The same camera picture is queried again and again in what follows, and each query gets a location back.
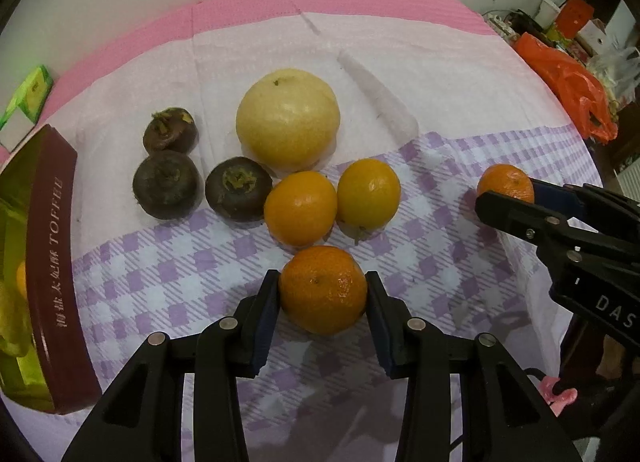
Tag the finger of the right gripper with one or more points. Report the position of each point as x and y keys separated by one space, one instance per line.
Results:
x=541 y=227
x=606 y=211

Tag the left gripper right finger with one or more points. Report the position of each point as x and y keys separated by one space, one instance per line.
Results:
x=463 y=394

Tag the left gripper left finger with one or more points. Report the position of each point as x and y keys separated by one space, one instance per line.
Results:
x=139 y=416

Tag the background clutter pile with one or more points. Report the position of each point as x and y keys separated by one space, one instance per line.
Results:
x=601 y=34

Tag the dark mangosteen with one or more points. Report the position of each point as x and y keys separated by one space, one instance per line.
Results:
x=167 y=185
x=237 y=189
x=171 y=129

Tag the dark mangosteen back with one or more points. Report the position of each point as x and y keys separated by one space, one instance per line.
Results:
x=171 y=129

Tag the pale yellow pear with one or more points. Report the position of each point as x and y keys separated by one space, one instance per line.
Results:
x=288 y=119

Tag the gold toffee tin box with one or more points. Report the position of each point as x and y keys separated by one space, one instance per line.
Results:
x=56 y=375

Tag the yellow orange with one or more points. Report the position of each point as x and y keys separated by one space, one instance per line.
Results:
x=368 y=195

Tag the tangerine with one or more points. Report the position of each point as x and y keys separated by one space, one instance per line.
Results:
x=508 y=180
x=323 y=290

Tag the orange plastic bag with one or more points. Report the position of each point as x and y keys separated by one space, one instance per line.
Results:
x=582 y=96

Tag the lone orange kumquat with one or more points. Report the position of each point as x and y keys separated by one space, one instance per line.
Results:
x=20 y=278

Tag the green pear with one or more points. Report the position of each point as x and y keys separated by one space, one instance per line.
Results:
x=16 y=334

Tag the green white tissue box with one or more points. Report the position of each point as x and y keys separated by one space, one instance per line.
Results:
x=23 y=110

